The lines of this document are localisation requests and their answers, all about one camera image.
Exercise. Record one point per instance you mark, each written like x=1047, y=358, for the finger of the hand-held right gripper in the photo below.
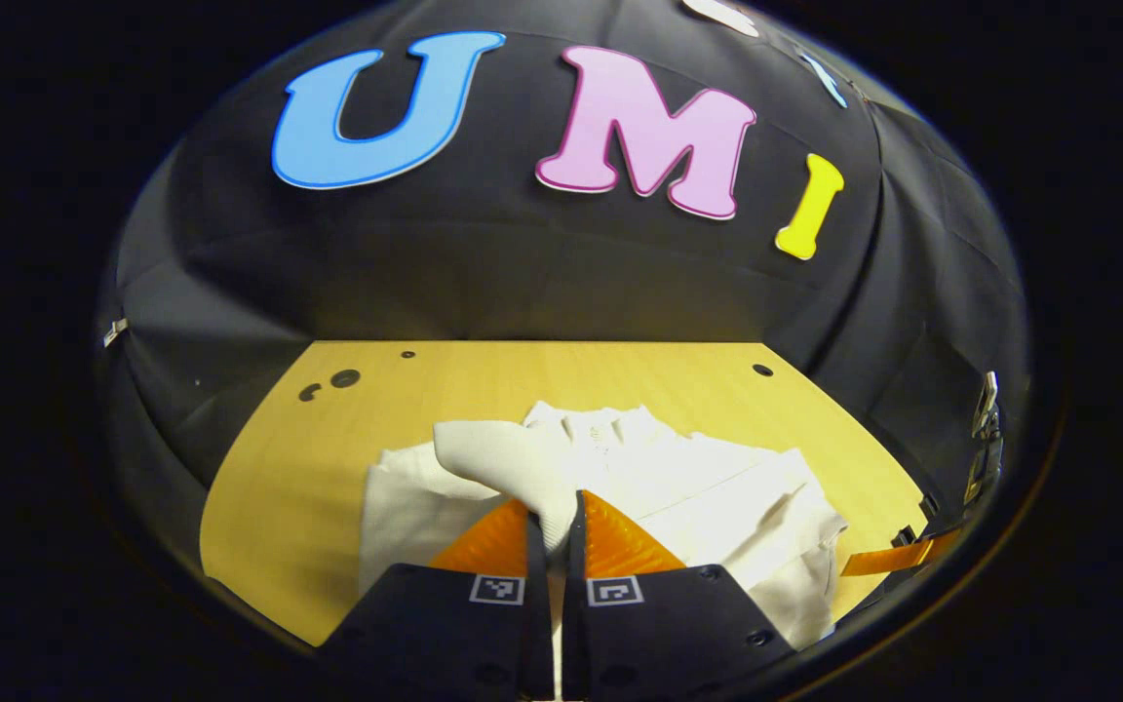
x=898, y=556

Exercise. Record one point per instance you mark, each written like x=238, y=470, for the black backdrop cloth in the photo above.
x=522, y=273

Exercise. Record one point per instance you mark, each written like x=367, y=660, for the small white clip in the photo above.
x=115, y=331

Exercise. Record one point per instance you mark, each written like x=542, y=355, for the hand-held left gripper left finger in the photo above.
x=539, y=634

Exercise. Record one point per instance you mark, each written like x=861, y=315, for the cream sweatshirt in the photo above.
x=698, y=487

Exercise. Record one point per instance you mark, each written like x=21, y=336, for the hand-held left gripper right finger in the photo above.
x=576, y=634

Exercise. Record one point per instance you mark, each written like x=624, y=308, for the black table edge clamp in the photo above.
x=929, y=505
x=903, y=535

